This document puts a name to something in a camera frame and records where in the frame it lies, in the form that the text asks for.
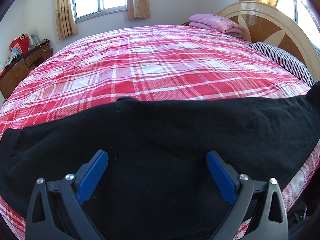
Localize brown wooden desk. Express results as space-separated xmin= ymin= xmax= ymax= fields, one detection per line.
xmin=0 ymin=39 xmax=54 ymax=100

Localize cream and wood headboard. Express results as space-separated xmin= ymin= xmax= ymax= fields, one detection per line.
xmin=216 ymin=1 xmax=320 ymax=82

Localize black pants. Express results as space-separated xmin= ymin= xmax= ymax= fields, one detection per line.
xmin=0 ymin=80 xmax=320 ymax=240

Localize bed with red plaid sheet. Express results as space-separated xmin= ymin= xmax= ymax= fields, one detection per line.
xmin=0 ymin=24 xmax=320 ymax=240

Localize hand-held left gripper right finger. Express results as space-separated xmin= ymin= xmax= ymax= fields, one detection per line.
xmin=206 ymin=150 xmax=289 ymax=240

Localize beige floral curtain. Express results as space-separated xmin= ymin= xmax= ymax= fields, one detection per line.
xmin=55 ymin=0 xmax=78 ymax=40
xmin=126 ymin=0 xmax=151 ymax=20

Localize large bright window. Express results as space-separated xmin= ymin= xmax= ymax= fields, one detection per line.
xmin=291 ymin=0 xmax=320 ymax=53

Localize folded pink blanket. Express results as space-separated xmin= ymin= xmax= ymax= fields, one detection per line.
xmin=188 ymin=14 xmax=244 ymax=34

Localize striped pillow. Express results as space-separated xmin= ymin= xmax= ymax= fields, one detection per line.
xmin=248 ymin=42 xmax=314 ymax=87

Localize red gift bag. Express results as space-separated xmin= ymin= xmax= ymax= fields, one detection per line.
xmin=9 ymin=33 xmax=29 ymax=56

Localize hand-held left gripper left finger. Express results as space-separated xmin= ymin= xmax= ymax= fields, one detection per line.
xmin=25 ymin=149 xmax=109 ymax=240

